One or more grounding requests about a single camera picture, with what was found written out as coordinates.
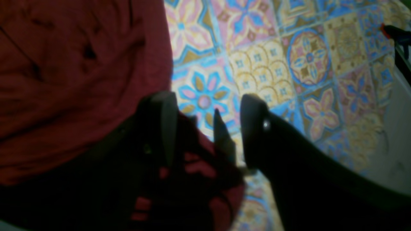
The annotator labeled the orange clamp lower right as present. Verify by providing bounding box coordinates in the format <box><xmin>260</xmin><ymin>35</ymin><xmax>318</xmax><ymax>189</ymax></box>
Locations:
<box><xmin>380</xmin><ymin>23</ymin><xmax>411</xmax><ymax>59</ymax></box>

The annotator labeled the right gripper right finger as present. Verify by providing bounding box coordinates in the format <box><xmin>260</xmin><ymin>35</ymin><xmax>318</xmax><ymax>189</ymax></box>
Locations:
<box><xmin>240</xmin><ymin>94</ymin><xmax>410</xmax><ymax>231</ymax></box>

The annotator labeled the dark red t-shirt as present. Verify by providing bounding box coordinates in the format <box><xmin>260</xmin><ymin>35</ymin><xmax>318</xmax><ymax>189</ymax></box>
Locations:
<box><xmin>0</xmin><ymin>0</ymin><xmax>245</xmax><ymax>231</ymax></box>

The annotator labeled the patterned tablecloth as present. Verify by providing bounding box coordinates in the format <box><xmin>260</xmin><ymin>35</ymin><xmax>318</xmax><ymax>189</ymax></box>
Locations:
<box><xmin>163</xmin><ymin>0</ymin><xmax>410</xmax><ymax>231</ymax></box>

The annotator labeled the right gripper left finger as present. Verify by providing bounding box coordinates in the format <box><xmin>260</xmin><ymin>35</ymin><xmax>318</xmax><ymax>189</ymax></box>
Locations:
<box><xmin>1</xmin><ymin>91</ymin><xmax>179</xmax><ymax>231</ymax></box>

